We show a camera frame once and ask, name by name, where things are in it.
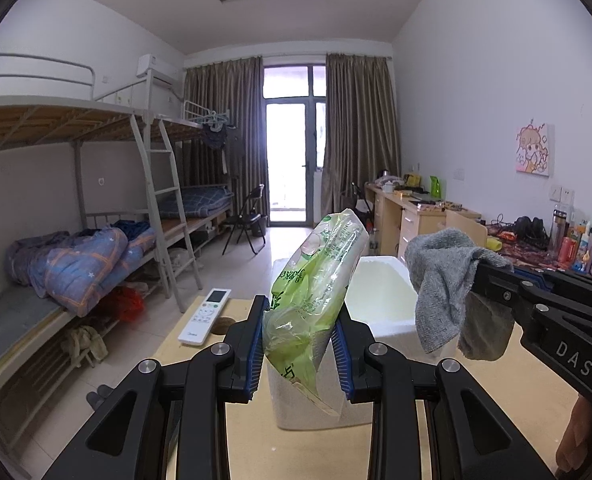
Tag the pink cartoon wall poster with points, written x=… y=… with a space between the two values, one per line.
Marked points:
x=535 y=150

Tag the yellow oblong case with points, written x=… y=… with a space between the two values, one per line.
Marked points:
x=494 y=244

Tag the red can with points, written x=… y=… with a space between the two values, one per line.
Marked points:
x=568 y=250

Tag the white foam box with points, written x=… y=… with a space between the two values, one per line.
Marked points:
x=386 y=290

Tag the dark hanging clothes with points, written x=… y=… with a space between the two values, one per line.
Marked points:
x=218 y=145

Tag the floral tissue pack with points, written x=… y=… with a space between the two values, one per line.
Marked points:
x=316 y=300

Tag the steel thermos bottle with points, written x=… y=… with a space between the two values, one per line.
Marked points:
x=559 y=230

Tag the beige cloth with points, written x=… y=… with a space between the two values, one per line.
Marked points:
x=83 y=345

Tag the blue patterned quilt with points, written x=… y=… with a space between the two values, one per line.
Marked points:
x=81 y=265

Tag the black folding cart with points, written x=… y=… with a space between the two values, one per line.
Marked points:
x=363 y=205

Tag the glass balcony door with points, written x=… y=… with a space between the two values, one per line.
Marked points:
x=293 y=160

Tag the white air conditioner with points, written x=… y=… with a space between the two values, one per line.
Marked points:
x=158 y=67

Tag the white wall socket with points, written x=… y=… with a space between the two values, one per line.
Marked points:
x=562 y=195

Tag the grey sock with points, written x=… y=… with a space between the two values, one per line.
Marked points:
x=441 y=290

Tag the person's right hand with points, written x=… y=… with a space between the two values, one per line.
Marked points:
x=576 y=435

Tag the brown curtain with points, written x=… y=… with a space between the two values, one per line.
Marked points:
x=361 y=130
x=226 y=135

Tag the blue checked bedding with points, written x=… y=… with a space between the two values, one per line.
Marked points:
x=196 y=200

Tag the white remote control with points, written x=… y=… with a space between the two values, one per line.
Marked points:
x=206 y=315

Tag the wooden smiley board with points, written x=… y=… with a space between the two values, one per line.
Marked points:
x=468 y=227

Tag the black headphones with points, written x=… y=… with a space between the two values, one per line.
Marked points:
x=530 y=230

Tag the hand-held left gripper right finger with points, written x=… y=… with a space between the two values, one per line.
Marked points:
x=342 y=360

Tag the wooden desk with drawers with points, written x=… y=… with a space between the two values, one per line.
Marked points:
x=416 y=225

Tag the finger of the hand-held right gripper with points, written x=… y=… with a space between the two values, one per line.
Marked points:
x=576 y=285
x=501 y=287

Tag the green packet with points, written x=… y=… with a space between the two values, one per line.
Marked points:
x=435 y=187

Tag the red cloth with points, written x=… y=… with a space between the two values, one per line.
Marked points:
x=126 y=305

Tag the black folding chair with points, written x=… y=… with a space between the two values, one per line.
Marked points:
x=246 y=220

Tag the white wall switch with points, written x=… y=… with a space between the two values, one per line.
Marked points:
x=460 y=174

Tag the blue clothes hanger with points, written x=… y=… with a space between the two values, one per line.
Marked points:
x=216 y=117

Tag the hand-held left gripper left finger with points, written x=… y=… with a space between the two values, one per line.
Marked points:
x=257 y=355

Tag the white metal bunk bed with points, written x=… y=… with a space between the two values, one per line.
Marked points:
x=141 y=170
x=196 y=125

